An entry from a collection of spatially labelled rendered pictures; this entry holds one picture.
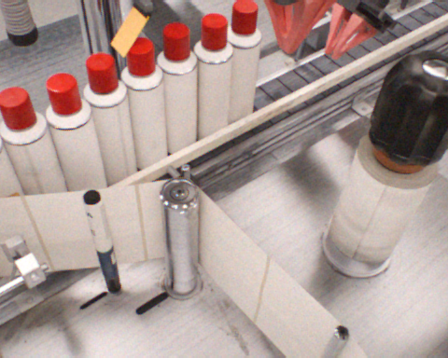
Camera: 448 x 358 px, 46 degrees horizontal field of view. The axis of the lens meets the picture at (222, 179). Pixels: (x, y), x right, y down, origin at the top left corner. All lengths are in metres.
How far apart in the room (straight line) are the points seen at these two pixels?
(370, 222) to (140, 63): 0.32
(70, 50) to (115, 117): 0.44
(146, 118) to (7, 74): 0.42
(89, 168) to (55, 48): 0.46
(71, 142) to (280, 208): 0.29
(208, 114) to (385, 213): 0.29
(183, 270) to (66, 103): 0.22
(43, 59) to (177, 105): 0.42
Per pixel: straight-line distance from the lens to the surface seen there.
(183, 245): 0.55
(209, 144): 0.75
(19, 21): 0.66
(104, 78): 0.61
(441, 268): 0.74
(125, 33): 0.64
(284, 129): 0.84
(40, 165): 0.64
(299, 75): 0.93
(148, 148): 0.72
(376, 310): 0.68
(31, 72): 1.03
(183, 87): 0.68
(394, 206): 0.58
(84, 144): 0.63
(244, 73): 0.74
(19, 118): 0.59
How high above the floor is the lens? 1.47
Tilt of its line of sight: 51 degrees down
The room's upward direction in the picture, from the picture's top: 4 degrees clockwise
